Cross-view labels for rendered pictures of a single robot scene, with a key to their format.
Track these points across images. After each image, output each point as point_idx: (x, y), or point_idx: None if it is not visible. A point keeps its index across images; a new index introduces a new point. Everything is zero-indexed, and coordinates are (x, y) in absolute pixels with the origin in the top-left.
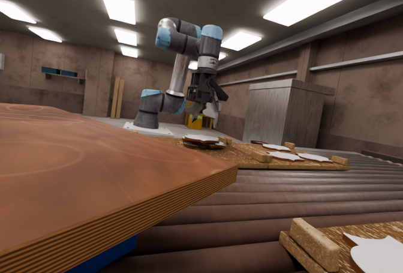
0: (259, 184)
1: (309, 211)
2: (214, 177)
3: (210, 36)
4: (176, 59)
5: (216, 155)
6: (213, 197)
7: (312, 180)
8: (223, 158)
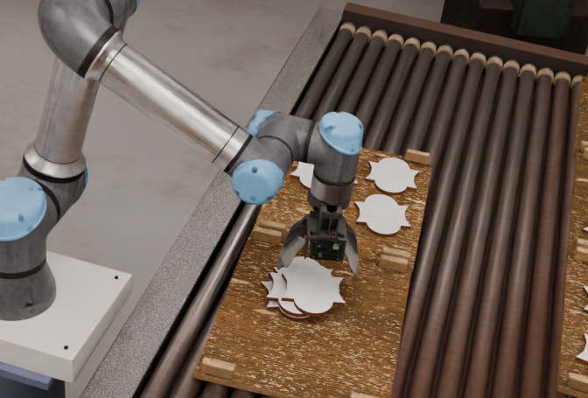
0: (462, 328)
1: (519, 332)
2: None
3: (358, 152)
4: (70, 83)
5: (361, 307)
6: (481, 389)
7: (456, 257)
8: (379, 308)
